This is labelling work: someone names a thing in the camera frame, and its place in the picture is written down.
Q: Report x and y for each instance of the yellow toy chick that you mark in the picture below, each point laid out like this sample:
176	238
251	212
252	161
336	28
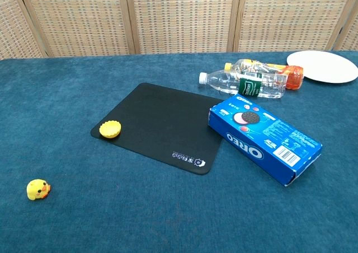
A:
36	189

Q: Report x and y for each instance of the black mouse pad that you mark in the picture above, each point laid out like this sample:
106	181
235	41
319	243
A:
156	124

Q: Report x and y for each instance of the small yellow round object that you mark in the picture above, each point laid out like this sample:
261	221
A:
110	129

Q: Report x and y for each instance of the clear green-label water bottle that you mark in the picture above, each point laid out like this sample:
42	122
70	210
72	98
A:
223	82

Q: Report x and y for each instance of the blue Oreo cookie box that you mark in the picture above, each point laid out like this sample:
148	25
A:
268	141

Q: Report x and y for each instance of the woven rattan screen panel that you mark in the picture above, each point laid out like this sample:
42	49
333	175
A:
181	18
81	18
353	33
11	26
291	15

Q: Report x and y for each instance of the orange drink plastic bottle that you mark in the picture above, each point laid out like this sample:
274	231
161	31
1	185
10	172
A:
293	76

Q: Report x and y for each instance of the blue table cloth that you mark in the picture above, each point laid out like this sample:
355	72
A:
84	222

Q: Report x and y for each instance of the white round plate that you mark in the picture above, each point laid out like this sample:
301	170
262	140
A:
321	67

